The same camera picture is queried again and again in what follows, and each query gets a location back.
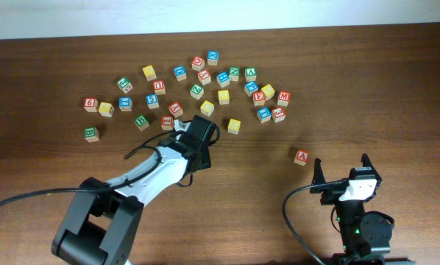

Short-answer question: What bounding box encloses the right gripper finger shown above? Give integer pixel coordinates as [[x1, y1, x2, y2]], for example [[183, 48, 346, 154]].
[[360, 153, 375, 173], [312, 158, 326, 185]]

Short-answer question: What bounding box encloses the yellow block top left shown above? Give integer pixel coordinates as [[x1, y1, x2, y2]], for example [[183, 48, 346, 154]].
[[142, 65, 157, 81]]

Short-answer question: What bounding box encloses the blue P block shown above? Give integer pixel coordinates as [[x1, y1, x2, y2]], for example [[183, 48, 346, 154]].
[[244, 81, 258, 97]]

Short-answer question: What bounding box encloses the red 3 block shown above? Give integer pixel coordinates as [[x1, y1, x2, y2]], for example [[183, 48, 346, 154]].
[[272, 107, 286, 122]]

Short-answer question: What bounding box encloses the green N block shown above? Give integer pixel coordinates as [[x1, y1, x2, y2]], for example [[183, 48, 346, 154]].
[[229, 66, 240, 82]]

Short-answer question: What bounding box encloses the green V block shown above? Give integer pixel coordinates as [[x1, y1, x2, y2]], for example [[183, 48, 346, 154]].
[[245, 67, 258, 82]]

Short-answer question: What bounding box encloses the green B block far left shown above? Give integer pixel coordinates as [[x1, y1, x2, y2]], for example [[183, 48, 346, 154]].
[[84, 127, 99, 142]]

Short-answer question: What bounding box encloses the green b block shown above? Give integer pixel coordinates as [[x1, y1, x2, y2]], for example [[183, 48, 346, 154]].
[[84, 127, 99, 142], [134, 115, 149, 131]]

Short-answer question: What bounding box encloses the red E block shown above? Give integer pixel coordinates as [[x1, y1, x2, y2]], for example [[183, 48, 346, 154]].
[[252, 91, 266, 106]]

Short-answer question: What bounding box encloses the red 6 block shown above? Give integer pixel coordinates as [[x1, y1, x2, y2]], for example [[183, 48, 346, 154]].
[[83, 97, 99, 113]]

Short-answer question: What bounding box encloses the blue D block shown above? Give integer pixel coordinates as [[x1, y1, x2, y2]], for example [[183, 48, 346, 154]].
[[173, 66, 187, 81]]

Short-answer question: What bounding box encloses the blue block right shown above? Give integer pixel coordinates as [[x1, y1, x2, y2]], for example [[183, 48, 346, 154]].
[[257, 107, 272, 123]]

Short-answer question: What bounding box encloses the yellow block right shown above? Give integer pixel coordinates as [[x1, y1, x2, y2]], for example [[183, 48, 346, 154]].
[[261, 84, 275, 100]]

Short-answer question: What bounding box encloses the red I block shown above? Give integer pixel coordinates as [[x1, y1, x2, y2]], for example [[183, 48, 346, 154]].
[[161, 116, 174, 130]]

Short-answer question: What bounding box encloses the red Y block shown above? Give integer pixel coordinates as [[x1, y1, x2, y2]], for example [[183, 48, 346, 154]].
[[198, 69, 211, 85]]

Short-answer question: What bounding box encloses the blue 5 block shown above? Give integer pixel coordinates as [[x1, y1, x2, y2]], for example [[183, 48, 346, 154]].
[[146, 94, 159, 109]]

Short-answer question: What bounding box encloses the green Z block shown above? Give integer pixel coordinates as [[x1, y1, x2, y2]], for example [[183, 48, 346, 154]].
[[189, 84, 205, 100]]

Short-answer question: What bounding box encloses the red M block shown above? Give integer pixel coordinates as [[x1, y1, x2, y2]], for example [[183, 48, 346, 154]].
[[277, 91, 291, 107]]

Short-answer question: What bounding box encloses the red C block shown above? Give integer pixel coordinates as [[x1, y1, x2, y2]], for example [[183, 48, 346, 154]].
[[191, 56, 205, 71]]

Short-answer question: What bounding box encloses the blue H block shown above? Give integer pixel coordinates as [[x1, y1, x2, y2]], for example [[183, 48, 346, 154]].
[[216, 71, 230, 88]]

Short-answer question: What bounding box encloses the red K block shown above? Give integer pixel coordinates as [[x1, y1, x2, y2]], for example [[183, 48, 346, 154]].
[[168, 102, 183, 119]]

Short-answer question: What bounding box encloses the green J block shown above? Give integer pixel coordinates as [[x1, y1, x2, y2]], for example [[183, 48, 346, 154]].
[[116, 77, 133, 93]]

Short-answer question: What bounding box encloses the blue block left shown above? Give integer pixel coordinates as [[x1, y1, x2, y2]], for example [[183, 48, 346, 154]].
[[118, 96, 133, 111]]

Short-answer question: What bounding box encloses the yellow S block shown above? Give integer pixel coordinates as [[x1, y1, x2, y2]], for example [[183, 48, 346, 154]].
[[227, 119, 241, 135], [218, 90, 230, 105]]

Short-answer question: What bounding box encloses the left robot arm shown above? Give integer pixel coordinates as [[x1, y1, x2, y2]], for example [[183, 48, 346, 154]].
[[51, 116, 219, 265]]

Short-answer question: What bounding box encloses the blue X block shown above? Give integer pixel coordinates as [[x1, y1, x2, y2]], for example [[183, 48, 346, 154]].
[[207, 50, 219, 66]]

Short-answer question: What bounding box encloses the red A block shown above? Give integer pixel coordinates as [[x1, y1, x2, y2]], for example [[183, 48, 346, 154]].
[[294, 149, 310, 166]]

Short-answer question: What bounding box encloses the red U block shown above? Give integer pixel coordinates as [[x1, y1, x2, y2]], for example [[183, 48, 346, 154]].
[[153, 80, 166, 95]]

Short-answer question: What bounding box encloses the yellow block centre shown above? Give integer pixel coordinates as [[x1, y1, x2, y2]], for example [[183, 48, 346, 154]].
[[200, 100, 215, 116]]

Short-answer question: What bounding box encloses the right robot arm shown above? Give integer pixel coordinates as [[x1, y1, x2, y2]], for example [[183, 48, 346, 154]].
[[311, 154, 416, 264]]

